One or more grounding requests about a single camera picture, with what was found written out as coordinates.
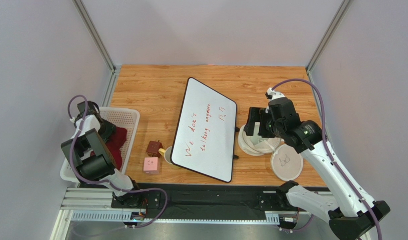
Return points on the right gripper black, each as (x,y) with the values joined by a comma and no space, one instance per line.
(255,121)

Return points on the white mesh laundry bag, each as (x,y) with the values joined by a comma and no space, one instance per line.
(285,163)

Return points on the dark red bra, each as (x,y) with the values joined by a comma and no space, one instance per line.
(115,142)

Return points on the white bra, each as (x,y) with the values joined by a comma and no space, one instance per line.
(261,143)

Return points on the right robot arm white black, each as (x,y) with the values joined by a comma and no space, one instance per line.
(352,212)

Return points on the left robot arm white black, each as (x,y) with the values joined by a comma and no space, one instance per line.
(94,154)

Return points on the whiteboard with red writing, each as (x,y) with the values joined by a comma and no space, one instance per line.
(205,135)

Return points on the yellow white cup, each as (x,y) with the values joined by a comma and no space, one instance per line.
(166,153)

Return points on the dark red power adapter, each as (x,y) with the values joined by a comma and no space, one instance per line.
(153,149)

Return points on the pink eraser block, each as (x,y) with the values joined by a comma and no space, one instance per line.
(151,165)

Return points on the white plastic basket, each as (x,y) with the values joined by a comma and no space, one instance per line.
(120,117)

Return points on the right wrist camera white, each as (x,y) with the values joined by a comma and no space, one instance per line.
(273,95)

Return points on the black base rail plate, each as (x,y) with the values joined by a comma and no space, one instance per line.
(212,202)

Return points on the aluminium frame rail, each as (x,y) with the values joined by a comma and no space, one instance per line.
(88,213)

